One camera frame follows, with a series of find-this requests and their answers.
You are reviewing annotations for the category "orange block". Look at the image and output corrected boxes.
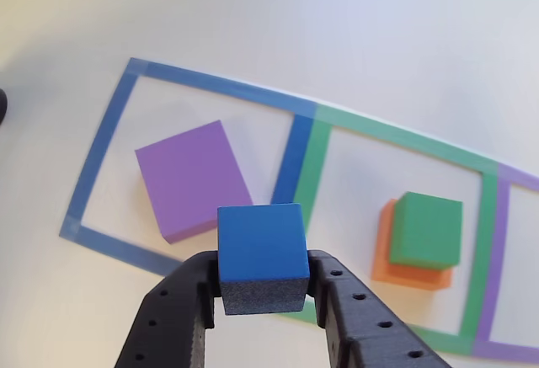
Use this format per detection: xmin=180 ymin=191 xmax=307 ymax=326
xmin=370 ymin=198 xmax=454 ymax=291

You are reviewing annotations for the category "green cube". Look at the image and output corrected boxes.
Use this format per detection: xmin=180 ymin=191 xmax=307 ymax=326
xmin=388 ymin=191 xmax=464 ymax=271

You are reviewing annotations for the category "small blue cube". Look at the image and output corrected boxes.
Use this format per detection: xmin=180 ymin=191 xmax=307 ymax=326
xmin=216 ymin=202 xmax=312 ymax=317

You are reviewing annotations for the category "purple block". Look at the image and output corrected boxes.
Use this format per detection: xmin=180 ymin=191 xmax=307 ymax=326
xmin=134 ymin=120 xmax=254 ymax=246

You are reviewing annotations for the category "purple tape square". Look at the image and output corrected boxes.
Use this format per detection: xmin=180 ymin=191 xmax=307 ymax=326
xmin=473 ymin=163 xmax=539 ymax=363

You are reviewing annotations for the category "green tape square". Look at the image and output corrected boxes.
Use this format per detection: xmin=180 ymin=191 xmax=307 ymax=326
xmin=277 ymin=104 xmax=500 ymax=355

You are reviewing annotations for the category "blue tape square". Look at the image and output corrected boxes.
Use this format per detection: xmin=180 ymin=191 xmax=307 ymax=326
xmin=58 ymin=56 xmax=318 ymax=277

